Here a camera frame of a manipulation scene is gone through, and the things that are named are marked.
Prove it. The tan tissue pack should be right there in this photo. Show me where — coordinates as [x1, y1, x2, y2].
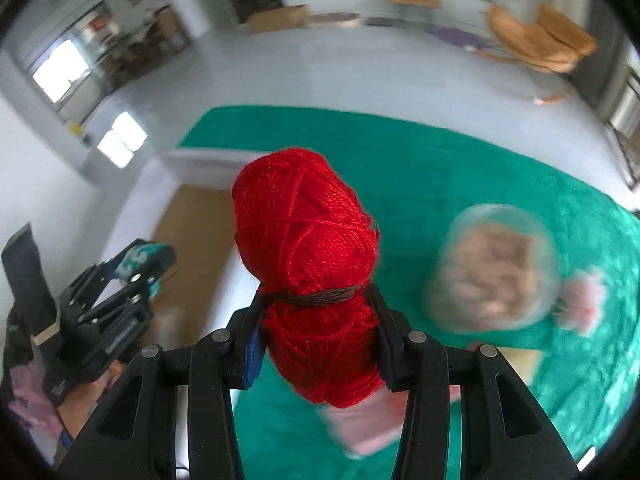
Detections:
[500, 349, 546, 387]

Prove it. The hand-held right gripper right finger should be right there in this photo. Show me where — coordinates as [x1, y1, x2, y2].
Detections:
[367, 285, 581, 480]

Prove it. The white television console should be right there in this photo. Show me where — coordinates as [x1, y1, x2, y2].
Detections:
[285, 0, 496, 27]

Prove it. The brown cardboard box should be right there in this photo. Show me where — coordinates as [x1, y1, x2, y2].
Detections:
[245, 5, 311, 36]

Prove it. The pink towel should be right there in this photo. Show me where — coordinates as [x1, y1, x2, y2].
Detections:
[320, 385, 461, 457]

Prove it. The brown band on yarn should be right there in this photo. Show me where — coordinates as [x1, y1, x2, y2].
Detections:
[257, 282, 373, 307]

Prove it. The purple floor mat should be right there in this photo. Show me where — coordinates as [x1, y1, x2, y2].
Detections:
[430, 27, 496, 56]

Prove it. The green tablecloth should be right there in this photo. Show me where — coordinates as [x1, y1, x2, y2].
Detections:
[177, 105, 640, 480]

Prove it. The pink mesh bath sponge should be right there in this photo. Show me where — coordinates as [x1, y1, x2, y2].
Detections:
[559, 269, 607, 333]

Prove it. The person's left forearm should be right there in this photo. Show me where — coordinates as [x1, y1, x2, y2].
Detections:
[5, 362, 63, 463]

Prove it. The wooden bench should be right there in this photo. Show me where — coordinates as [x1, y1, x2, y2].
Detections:
[387, 0, 442, 12]

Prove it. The red yarn ball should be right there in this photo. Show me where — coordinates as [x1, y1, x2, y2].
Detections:
[231, 147, 386, 409]

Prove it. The orange lounge chair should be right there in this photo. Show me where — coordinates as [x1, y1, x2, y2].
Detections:
[487, 2, 598, 73]

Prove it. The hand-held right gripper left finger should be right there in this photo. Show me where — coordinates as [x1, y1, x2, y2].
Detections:
[57, 290, 266, 480]

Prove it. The person's left hand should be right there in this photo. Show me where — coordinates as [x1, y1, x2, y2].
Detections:
[57, 360, 128, 443]

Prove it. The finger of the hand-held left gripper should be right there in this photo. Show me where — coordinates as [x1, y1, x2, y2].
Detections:
[60, 246, 135, 312]
[82, 249, 177, 332]

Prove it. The clear jar of peanut snacks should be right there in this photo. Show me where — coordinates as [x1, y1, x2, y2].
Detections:
[424, 204, 561, 332]

